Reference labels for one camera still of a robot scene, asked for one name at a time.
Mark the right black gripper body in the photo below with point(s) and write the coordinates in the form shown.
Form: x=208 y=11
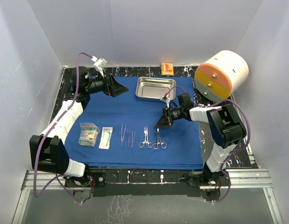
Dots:
x=177 y=113

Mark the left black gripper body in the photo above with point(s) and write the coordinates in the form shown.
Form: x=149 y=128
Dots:
x=98 y=85

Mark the steel surgical scissors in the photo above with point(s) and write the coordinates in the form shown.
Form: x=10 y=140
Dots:
x=159 y=142

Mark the steel hemostat clamp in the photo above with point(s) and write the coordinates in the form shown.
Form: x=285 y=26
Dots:
x=146 y=140

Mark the metal instrument tray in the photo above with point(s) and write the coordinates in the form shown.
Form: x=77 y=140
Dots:
x=152 y=89

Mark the blue surgical drape cloth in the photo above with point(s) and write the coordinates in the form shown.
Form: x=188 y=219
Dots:
x=134 y=141

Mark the white suture packet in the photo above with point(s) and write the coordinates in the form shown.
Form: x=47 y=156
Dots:
x=105 y=138

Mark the glove packet teal orange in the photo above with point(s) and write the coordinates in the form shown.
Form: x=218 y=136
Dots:
x=88 y=135

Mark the green packaged surgical supplies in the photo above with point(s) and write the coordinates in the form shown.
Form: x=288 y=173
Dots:
x=94 y=140

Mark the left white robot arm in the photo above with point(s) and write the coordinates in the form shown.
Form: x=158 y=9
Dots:
x=47 y=150

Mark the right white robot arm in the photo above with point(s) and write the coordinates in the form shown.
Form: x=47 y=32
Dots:
x=226 y=127

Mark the white cylindrical drawer container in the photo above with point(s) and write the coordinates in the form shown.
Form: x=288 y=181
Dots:
x=219 y=76

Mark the small orange circuit board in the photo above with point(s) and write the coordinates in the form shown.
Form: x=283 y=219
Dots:
x=167 y=69

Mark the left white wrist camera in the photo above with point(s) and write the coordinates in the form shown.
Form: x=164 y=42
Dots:
x=99 y=64

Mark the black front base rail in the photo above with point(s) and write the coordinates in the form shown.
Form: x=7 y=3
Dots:
x=141 y=182

